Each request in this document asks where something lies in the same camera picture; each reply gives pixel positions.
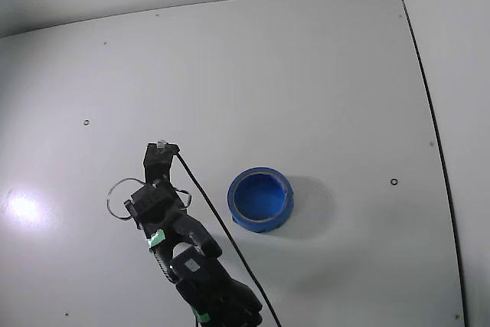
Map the grey looped servo wire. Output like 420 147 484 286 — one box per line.
106 177 192 221

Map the black camera cable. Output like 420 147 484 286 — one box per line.
172 152 283 327

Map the green tape piece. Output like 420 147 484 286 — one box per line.
148 228 167 249
192 305 212 324

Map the blue round bin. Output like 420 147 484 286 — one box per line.
227 167 295 234

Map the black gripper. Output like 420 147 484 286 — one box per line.
123 176 188 239

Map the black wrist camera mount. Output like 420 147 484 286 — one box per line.
142 141 181 187

